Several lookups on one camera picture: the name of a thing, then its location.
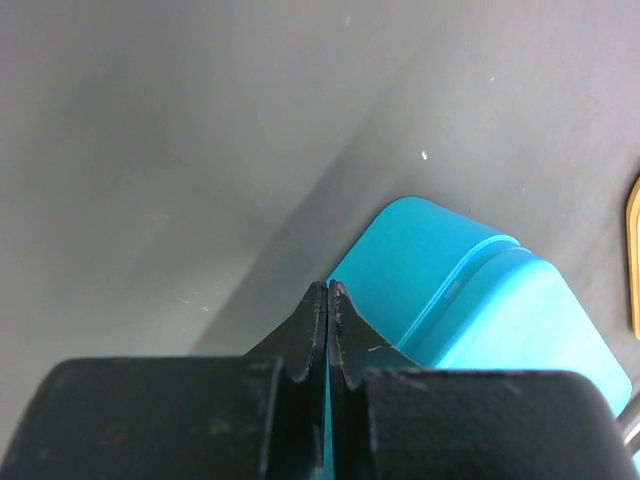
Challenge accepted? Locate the blue cookie tin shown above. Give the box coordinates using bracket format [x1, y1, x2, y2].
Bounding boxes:
[319, 195, 524, 480]

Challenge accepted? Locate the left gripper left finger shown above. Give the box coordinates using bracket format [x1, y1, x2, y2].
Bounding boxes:
[1, 282, 328, 479]

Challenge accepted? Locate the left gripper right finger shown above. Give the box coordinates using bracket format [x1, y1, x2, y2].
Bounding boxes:
[327, 281, 638, 479]

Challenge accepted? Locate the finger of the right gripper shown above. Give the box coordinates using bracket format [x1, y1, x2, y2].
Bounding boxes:
[617, 392, 640, 453]

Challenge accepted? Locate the blue tin lid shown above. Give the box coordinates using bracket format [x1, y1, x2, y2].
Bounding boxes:
[414, 249, 632, 415]

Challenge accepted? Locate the yellow tray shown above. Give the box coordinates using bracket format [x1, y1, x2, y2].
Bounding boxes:
[625, 178, 640, 338]

